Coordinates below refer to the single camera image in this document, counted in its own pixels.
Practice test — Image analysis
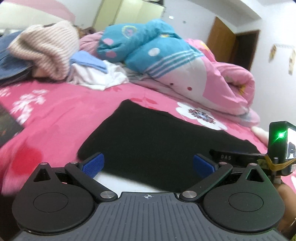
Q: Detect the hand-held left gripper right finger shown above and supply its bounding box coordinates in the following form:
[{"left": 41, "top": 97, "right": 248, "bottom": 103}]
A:
[{"left": 179, "top": 153, "right": 264, "bottom": 202}]

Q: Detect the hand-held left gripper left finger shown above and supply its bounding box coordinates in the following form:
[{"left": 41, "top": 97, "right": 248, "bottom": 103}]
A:
[{"left": 33, "top": 152, "right": 117, "bottom": 202}]

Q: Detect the black printed t-shirt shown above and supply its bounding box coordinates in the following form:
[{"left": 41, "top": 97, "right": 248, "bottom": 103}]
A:
[{"left": 77, "top": 99, "right": 265, "bottom": 193}]

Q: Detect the person's right hand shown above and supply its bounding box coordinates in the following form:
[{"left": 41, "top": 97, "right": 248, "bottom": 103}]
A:
[{"left": 276, "top": 183, "right": 296, "bottom": 233}]

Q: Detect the white folded towel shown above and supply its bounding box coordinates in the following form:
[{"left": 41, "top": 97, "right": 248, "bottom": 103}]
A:
[{"left": 252, "top": 126, "right": 270, "bottom": 145}]

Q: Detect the pink floral blanket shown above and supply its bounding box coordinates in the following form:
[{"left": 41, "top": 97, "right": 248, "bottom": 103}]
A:
[{"left": 0, "top": 80, "right": 270, "bottom": 195}]

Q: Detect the crumpled white shirt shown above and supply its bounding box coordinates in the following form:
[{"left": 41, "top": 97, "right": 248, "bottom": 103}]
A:
[{"left": 68, "top": 60, "right": 130, "bottom": 91}]

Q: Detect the light blue cloth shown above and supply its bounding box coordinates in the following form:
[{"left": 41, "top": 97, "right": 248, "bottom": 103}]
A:
[{"left": 70, "top": 51, "right": 108, "bottom": 73}]

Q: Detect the pink and blue quilt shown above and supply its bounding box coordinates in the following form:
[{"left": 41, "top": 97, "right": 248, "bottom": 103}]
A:
[{"left": 79, "top": 19, "right": 260, "bottom": 128}]

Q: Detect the wooden door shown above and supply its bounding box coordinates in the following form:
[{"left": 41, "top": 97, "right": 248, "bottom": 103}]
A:
[{"left": 206, "top": 16, "right": 260, "bottom": 71}]

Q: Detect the beige checkered cloth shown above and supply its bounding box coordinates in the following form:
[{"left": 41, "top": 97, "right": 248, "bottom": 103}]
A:
[{"left": 7, "top": 20, "right": 80, "bottom": 80}]

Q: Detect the blue denim cloth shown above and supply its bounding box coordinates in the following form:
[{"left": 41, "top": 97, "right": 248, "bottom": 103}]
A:
[{"left": 0, "top": 30, "right": 34, "bottom": 81}]

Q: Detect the pale yellow cabinet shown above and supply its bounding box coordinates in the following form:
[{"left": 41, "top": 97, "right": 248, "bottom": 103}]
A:
[{"left": 92, "top": 0, "right": 167, "bottom": 33}]

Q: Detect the yellow hanging wall item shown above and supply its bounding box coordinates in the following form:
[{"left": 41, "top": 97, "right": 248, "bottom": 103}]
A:
[{"left": 268, "top": 45, "right": 277, "bottom": 63}]

